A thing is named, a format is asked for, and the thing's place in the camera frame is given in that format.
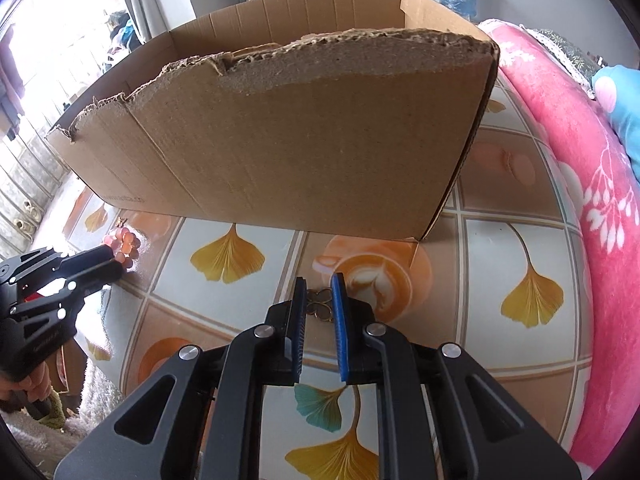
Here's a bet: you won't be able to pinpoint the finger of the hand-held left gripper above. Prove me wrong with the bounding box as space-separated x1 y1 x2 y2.
10 259 127 330
0 245 117 306

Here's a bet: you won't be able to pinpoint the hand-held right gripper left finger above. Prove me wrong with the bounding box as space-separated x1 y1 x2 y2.
52 276 307 480

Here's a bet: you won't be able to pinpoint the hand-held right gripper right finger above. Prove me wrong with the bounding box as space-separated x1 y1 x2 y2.
331 272 583 480

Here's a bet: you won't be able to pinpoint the pile of clothes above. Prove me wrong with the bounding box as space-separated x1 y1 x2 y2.
107 10 146 53

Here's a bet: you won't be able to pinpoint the blue pillow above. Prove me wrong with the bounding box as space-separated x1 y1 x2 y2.
591 64 640 186

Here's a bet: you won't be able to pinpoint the hanging dark clothes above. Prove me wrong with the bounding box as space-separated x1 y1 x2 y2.
0 25 26 136

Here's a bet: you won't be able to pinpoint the brown cardboard box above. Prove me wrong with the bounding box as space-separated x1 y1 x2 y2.
45 0 501 243

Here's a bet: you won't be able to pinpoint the patterned plastic tablecloth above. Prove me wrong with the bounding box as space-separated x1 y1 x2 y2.
62 60 591 480

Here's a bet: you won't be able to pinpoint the white fluffy rug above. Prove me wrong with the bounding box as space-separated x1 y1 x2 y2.
0 355 131 480

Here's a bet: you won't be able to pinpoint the pink floral blanket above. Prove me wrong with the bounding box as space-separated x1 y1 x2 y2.
477 19 640 476

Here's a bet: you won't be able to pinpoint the pink and white bead bracelet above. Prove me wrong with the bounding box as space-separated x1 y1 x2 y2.
102 227 142 268

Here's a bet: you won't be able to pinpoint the person's left hand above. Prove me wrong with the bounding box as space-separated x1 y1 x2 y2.
0 360 55 413

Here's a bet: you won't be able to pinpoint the gold butterfly pendant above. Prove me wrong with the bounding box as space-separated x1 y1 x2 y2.
306 287 337 323

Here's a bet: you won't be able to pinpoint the grey lace blanket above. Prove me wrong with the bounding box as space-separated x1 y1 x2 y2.
525 25 603 98

